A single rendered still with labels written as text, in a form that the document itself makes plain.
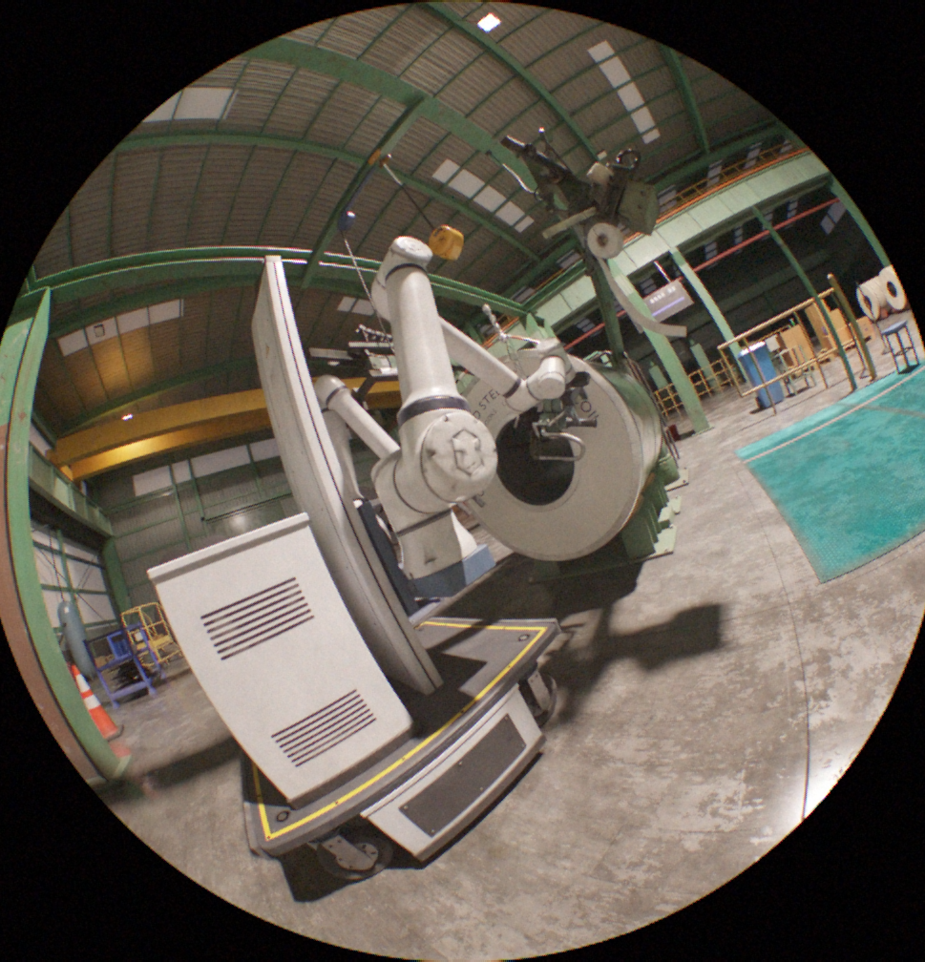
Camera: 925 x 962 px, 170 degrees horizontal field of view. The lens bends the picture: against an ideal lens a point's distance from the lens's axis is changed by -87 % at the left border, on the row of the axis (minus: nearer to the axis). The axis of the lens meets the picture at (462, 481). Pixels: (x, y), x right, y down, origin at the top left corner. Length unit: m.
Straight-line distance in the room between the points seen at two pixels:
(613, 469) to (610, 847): 1.42
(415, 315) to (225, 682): 0.82
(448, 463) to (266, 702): 0.54
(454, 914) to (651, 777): 0.51
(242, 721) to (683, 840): 0.83
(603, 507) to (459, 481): 1.16
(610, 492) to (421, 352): 1.17
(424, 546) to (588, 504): 1.09
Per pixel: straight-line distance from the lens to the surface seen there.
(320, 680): 0.63
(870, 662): 1.02
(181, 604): 0.61
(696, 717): 0.94
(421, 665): 0.84
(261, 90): 11.99
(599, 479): 1.57
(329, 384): 1.33
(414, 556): 0.70
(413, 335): 0.69
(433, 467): 0.51
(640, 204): 1.53
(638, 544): 1.85
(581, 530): 1.69
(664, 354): 6.10
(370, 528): 0.77
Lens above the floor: 0.74
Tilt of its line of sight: 3 degrees up
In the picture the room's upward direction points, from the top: 24 degrees counter-clockwise
